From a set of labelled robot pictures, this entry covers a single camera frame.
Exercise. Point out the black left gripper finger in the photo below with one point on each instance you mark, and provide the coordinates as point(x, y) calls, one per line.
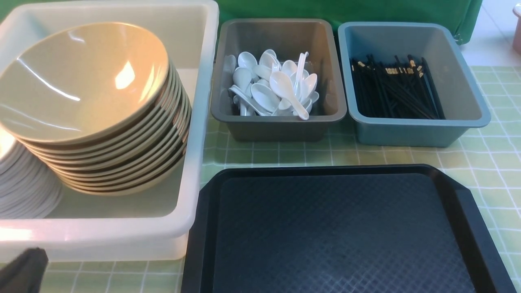
point(25, 273)

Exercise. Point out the white ceramic soup spoon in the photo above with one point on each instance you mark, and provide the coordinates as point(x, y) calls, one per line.
point(281, 85)

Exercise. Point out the tan noodle bowl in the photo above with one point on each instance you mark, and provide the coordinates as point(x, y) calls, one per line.
point(83, 82)

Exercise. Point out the stack of white plates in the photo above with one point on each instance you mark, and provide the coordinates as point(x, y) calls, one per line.
point(28, 187)

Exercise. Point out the large white plastic tub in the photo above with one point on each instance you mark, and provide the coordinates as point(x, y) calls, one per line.
point(148, 225)

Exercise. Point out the stack of tan bowls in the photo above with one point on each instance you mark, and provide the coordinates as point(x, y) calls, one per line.
point(134, 158)

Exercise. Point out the black plastic serving tray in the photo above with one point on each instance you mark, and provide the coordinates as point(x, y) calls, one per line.
point(404, 228)

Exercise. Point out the pile of white spoons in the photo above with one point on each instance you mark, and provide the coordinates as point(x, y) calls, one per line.
point(251, 87)

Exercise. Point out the grey plastic spoon bin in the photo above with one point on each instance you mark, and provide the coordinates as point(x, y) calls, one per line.
point(288, 38)

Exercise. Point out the pile of black chopsticks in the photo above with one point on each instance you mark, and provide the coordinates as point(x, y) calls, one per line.
point(399, 90)

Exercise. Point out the blue plastic chopstick bin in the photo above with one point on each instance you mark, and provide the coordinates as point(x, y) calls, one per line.
point(461, 100)

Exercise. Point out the green checked tablecloth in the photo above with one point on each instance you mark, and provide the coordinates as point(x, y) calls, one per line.
point(485, 160)

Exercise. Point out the green fabric backdrop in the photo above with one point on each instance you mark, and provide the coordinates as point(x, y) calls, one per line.
point(457, 16)

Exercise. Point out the pink container at edge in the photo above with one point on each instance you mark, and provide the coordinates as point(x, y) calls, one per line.
point(517, 34)

